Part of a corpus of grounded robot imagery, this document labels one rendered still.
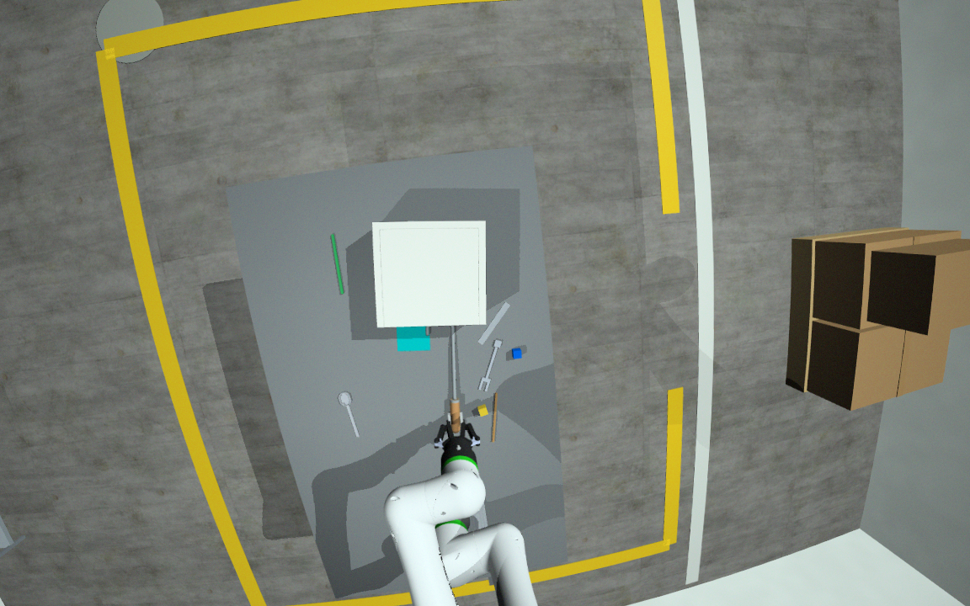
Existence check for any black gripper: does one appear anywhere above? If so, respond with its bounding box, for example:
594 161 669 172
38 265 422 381
434 412 480 451

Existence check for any teal square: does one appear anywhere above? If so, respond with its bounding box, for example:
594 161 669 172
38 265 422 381
397 327 430 351

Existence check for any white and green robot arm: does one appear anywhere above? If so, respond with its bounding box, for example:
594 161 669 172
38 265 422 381
383 445 538 606

